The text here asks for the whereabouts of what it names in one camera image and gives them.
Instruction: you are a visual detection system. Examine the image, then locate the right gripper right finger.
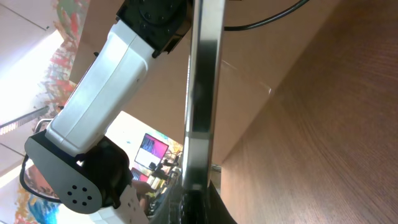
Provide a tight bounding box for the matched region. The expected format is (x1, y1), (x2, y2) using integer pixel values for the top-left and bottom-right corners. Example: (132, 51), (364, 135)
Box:
(204, 181), (237, 224)

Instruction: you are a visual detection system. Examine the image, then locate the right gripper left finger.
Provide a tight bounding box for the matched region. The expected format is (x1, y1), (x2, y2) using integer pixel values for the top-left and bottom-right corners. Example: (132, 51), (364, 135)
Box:
(149, 179), (183, 224)

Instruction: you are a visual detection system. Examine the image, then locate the black Samsung smartphone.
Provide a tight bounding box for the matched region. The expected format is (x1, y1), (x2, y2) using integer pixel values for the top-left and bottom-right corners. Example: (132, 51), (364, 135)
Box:
(182, 0), (225, 192)

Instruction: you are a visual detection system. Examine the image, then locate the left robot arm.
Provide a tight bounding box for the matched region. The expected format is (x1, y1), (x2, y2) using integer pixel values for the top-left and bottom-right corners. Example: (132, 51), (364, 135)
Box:
(25, 0), (193, 223)

